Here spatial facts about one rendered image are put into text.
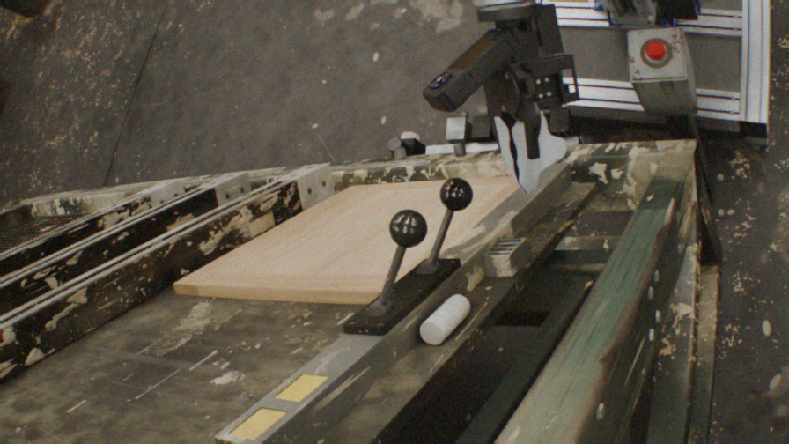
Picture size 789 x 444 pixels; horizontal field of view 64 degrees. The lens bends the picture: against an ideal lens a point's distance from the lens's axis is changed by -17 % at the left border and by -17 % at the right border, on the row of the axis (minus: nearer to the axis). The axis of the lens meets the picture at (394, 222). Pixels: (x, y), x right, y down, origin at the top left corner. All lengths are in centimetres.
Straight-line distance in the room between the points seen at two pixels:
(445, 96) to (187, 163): 268
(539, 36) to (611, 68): 146
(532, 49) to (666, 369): 77
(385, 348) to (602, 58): 165
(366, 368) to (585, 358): 23
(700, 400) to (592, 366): 139
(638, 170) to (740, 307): 92
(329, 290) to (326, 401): 33
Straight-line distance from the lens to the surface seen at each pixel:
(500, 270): 97
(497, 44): 76
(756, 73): 216
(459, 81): 74
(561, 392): 58
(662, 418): 138
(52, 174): 434
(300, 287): 102
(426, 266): 88
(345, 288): 98
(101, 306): 114
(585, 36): 233
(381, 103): 279
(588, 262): 109
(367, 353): 73
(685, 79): 139
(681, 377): 138
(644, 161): 136
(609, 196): 140
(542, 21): 80
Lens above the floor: 216
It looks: 57 degrees down
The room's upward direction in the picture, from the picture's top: 62 degrees counter-clockwise
